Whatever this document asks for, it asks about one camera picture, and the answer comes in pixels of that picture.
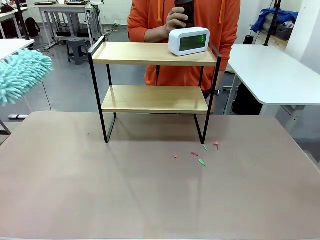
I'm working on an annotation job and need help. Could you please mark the black tripod pole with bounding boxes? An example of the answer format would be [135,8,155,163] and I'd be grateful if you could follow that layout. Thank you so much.
[264,0,283,47]

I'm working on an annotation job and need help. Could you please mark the two-tier wooden metal shelf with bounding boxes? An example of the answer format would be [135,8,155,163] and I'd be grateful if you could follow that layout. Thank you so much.
[87,36,222,145]

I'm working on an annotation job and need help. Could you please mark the black box under table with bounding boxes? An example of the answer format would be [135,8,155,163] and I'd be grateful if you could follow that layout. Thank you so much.
[233,82,264,116]

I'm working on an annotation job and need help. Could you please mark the grey storage crate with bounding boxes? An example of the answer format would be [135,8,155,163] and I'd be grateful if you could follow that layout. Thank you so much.
[276,21,295,41]

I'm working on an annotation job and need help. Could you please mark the blue jacket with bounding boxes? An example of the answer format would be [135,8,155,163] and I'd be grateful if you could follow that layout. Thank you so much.
[250,8,300,34]

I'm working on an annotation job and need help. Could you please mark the black backpack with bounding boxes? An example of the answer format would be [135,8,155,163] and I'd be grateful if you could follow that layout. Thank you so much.
[24,17,41,38]

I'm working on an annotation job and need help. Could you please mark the person's right hand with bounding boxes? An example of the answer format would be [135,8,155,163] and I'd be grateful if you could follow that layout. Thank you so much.
[163,6,189,39]

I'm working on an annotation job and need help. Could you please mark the person in orange hoodie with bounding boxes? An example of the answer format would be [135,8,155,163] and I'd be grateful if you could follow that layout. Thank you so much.
[127,0,242,95]

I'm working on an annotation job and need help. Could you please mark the grey plastic stool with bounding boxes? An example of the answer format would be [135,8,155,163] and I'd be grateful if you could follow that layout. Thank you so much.
[65,37,90,66]

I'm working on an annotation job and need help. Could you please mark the white digital alarm clock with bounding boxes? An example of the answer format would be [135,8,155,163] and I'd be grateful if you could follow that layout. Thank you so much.
[168,26,211,57]

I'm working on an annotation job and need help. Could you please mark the teal chenille duster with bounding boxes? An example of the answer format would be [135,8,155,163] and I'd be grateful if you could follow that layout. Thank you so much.
[0,48,54,108]

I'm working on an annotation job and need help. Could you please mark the black stand pole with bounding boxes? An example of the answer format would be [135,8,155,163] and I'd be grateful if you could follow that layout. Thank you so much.
[14,0,35,42]

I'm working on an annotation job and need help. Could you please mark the white side table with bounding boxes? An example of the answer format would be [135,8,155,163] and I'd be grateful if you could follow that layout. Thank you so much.
[0,38,36,63]

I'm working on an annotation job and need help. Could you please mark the black mesh pen cup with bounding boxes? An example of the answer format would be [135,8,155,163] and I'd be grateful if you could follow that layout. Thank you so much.
[174,0,196,28]

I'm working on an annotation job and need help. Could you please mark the white background desk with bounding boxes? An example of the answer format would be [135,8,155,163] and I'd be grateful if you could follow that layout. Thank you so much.
[0,6,29,40]

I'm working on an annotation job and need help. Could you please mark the white metal frame desk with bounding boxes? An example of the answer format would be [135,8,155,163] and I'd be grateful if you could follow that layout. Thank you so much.
[33,1,103,48]

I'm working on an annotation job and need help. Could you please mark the person's right forearm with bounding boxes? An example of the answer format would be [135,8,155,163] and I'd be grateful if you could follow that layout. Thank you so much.
[143,24,168,44]

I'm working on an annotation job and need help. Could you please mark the large white table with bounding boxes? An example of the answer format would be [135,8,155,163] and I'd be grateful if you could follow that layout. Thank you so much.
[224,44,320,116]

